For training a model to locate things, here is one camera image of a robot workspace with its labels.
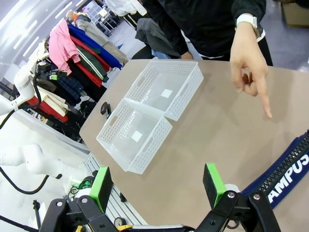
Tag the navy zip pencil case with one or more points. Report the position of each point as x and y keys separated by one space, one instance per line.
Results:
x=285 y=176

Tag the person's right forearm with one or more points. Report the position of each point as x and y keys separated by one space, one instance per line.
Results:
x=171 y=31

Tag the grey jacket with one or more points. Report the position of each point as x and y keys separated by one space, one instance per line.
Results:
x=154 y=36

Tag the black tripod stand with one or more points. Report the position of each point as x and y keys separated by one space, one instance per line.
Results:
x=36 y=212

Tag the person's left forearm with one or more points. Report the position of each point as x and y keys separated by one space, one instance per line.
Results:
x=248 y=7

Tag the beige folded cloth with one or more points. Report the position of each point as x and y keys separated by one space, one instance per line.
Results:
x=54 y=101

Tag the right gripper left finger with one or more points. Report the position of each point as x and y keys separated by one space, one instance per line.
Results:
x=100 y=186

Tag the aluminium table frame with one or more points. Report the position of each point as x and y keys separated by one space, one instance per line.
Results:
x=120 y=207

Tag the person's black jacket torso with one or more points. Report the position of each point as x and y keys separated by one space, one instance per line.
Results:
x=207 y=26

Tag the pink garment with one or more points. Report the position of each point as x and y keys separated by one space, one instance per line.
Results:
x=61 y=43

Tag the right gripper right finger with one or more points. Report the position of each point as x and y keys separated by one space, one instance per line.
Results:
x=213 y=186

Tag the rack of colourful clothes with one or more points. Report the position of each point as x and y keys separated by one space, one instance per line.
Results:
x=99 y=33

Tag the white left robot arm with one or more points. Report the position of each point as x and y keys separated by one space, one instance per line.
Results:
x=21 y=79

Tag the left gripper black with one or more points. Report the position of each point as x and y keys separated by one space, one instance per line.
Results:
x=48 y=70

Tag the black stapler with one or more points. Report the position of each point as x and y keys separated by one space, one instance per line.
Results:
x=105 y=110

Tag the light blue denim cloth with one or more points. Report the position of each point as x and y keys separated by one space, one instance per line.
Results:
x=164 y=54

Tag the person's right hand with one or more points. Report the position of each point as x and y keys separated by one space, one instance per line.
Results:
x=187 y=56

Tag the navy checked garment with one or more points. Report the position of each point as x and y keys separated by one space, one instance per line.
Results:
x=71 y=85

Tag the dark green striped garment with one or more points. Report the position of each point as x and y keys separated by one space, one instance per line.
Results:
x=93 y=61

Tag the white band smartwatch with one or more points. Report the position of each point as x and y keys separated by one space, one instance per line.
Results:
x=246 y=19

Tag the yellow emergency stop box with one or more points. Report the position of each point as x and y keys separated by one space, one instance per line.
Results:
x=124 y=227

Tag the red hanging garment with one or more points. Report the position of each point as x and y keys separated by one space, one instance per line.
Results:
x=89 y=65

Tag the cardboard box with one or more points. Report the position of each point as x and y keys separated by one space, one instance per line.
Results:
x=295 y=12

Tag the person's left hand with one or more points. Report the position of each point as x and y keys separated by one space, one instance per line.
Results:
x=248 y=55

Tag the white perforated plastic basket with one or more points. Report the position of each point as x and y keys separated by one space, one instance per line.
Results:
x=113 y=130
x=149 y=79

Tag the red folded cloth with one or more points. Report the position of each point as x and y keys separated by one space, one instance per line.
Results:
x=51 y=112

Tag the royal blue garment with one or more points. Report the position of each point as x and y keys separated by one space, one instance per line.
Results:
x=96 y=46

